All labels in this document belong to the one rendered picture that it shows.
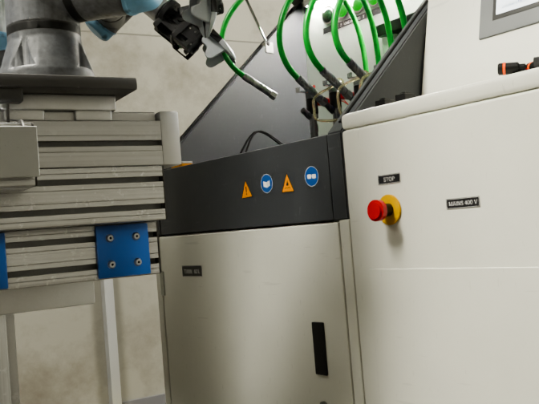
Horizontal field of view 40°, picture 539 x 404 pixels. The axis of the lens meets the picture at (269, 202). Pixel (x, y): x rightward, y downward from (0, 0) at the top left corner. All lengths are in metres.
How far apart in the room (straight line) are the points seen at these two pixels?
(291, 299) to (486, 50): 0.60
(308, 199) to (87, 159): 0.45
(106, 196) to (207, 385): 0.70
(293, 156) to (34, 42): 0.53
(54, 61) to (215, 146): 0.86
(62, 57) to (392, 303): 0.67
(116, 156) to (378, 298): 0.50
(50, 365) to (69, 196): 2.18
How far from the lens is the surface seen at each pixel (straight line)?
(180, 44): 1.84
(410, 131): 1.24
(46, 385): 3.33
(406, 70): 1.52
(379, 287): 1.30
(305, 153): 1.42
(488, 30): 1.48
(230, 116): 2.03
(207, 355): 1.75
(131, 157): 1.22
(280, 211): 1.48
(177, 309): 1.83
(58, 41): 1.23
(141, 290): 3.41
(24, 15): 1.25
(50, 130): 1.19
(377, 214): 1.24
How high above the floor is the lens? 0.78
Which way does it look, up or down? 2 degrees up
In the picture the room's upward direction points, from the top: 5 degrees counter-clockwise
